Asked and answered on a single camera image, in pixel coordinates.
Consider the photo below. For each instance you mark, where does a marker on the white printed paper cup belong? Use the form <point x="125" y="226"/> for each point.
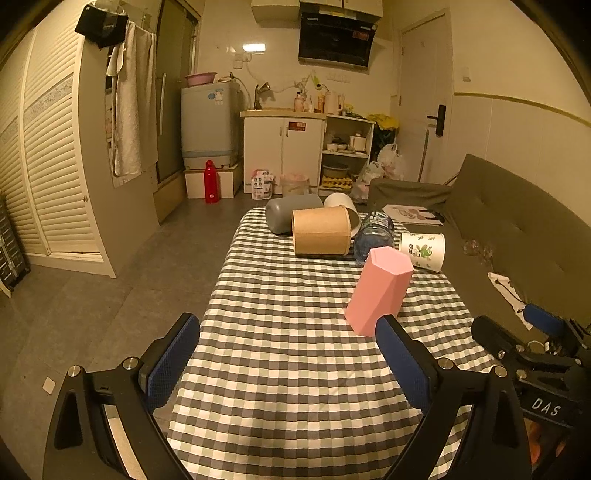
<point x="422" y="249"/>

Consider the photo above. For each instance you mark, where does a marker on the olive green sofa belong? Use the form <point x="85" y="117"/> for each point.
<point x="503" y="230"/>

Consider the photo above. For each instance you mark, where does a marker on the white electric kettle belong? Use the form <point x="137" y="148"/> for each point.
<point x="333" y="102"/>

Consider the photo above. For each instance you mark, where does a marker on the plain white cup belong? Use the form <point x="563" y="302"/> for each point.
<point x="340" y="200"/>

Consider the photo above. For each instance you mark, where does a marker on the grey metal basin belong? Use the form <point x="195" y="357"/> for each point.
<point x="335" y="169"/>

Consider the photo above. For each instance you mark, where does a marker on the grey white checkered tablecloth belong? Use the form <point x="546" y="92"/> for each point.
<point x="295" y="350"/>

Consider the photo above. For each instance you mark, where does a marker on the pink plastic basin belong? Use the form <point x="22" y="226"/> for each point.
<point x="200" y="78"/>

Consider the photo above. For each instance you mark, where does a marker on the black range hood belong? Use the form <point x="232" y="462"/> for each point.
<point x="336" y="34"/>

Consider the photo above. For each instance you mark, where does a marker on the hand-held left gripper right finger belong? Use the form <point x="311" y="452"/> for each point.
<point x="407" y="364"/>

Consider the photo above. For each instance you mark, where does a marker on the white plastic bag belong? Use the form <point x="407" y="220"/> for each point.
<point x="390" y="161"/>

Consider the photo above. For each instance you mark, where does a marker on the clear plastic water bottle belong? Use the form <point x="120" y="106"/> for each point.
<point x="374" y="236"/>

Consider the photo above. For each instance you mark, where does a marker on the white printed refill pouch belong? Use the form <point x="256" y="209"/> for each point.
<point x="262" y="181"/>

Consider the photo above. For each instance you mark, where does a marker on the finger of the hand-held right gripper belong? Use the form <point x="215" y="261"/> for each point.
<point x="496" y="334"/>
<point x="545" y="321"/>

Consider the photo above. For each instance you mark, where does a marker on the white louvered wardrobe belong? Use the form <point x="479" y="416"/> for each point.
<point x="41" y="152"/>

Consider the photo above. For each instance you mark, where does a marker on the red metal bottle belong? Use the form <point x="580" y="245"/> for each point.
<point x="210" y="182"/>

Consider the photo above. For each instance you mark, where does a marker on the white hanging towel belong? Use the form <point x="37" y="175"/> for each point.
<point x="133" y="101"/>

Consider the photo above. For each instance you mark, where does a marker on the grey plastic cup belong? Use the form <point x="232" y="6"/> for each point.
<point x="292" y="213"/>

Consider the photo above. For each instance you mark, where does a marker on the white sink cabinet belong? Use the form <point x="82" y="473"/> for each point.
<point x="282" y="143"/>

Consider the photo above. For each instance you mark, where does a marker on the blue grey washing machine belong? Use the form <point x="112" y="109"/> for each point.
<point x="210" y="122"/>

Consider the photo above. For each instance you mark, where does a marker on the pink faceted cup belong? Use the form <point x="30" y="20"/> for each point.
<point x="377" y="290"/>

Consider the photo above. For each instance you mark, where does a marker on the brown cardboard cup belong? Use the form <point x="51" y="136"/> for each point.
<point x="321" y="230"/>

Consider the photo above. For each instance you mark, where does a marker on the black storage crates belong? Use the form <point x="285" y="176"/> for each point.
<point x="11" y="251"/>

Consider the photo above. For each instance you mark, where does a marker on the illustrated booklet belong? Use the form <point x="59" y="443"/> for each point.
<point x="413" y="214"/>

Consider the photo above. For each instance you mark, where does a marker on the white platform box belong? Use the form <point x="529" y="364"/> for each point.
<point x="213" y="182"/>

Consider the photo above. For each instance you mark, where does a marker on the pink lined trash bin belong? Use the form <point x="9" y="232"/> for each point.
<point x="293" y="183"/>

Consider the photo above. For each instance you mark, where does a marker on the yellow egg tray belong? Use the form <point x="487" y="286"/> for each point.
<point x="336" y="182"/>

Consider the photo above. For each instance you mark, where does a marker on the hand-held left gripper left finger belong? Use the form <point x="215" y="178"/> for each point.
<point x="171" y="362"/>

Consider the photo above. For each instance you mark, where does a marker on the yellow bag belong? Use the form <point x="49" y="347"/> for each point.
<point x="385" y="121"/>

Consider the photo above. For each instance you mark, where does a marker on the white door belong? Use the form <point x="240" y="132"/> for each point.
<point x="422" y="92"/>

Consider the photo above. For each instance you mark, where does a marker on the white wall switch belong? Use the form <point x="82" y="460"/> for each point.
<point x="465" y="74"/>

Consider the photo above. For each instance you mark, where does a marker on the metal faucet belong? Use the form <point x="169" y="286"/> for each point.
<point x="259" y="94"/>

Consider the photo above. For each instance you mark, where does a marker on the clear glass pieces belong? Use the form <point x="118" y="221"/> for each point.
<point x="478" y="250"/>

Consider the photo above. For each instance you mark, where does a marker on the white open shelf unit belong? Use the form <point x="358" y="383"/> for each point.
<point x="347" y="147"/>

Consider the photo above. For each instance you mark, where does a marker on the black hanging cloth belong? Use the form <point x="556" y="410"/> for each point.
<point x="99" y="23"/>

